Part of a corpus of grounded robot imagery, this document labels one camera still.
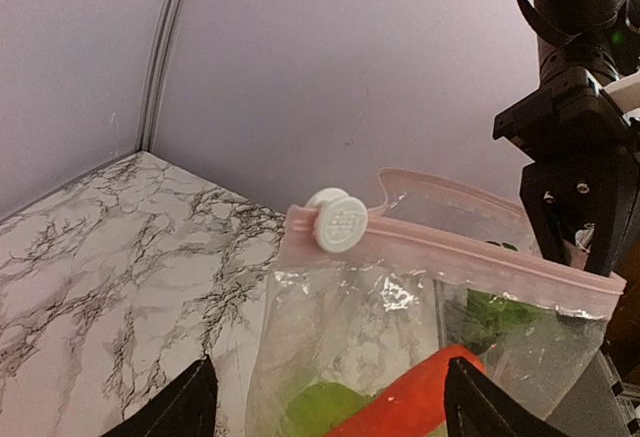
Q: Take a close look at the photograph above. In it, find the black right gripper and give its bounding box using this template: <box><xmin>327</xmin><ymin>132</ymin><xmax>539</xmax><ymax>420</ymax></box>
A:
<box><xmin>493</xmin><ymin>66</ymin><xmax>639</xmax><ymax>276</ymax></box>

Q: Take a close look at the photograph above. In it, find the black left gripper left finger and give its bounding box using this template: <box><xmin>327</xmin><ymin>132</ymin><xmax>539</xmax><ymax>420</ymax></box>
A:
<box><xmin>103</xmin><ymin>356</ymin><xmax>218</xmax><ymax>437</ymax></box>

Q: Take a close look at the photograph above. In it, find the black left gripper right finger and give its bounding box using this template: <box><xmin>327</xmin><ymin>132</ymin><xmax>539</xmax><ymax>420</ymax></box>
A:
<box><xmin>444</xmin><ymin>357</ymin><xmax>565</xmax><ymax>437</ymax></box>

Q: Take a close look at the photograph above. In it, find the orange carrot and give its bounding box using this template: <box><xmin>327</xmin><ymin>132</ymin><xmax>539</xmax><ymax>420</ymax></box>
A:
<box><xmin>328</xmin><ymin>344</ymin><xmax>485</xmax><ymax>437</ymax></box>

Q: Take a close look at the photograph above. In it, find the green apple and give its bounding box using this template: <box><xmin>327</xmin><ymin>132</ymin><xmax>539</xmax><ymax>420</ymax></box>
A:
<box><xmin>276</xmin><ymin>381</ymin><xmax>375</xmax><ymax>436</ymax></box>

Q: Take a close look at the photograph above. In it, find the clear zip top bag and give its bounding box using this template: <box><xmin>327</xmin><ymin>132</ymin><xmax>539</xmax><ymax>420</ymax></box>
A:
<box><xmin>245</xmin><ymin>169</ymin><xmax>625</xmax><ymax>436</ymax></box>

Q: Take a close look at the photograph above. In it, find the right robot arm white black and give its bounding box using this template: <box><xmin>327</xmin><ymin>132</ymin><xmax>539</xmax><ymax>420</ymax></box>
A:
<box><xmin>493</xmin><ymin>0</ymin><xmax>639</xmax><ymax>275</ymax></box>

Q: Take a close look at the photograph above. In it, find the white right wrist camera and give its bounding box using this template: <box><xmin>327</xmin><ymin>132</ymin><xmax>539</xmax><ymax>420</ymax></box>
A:
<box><xmin>604</xmin><ymin>72</ymin><xmax>640</xmax><ymax>119</ymax></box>

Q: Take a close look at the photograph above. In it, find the right aluminium frame post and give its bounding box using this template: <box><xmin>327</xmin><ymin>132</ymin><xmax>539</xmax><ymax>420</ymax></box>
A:
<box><xmin>135</xmin><ymin>0</ymin><xmax>185</xmax><ymax>152</ymax></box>

